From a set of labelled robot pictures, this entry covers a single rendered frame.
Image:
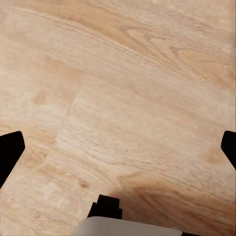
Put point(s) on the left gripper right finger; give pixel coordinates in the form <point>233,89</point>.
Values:
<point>228,145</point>

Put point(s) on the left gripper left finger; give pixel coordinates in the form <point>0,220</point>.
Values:
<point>12,146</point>

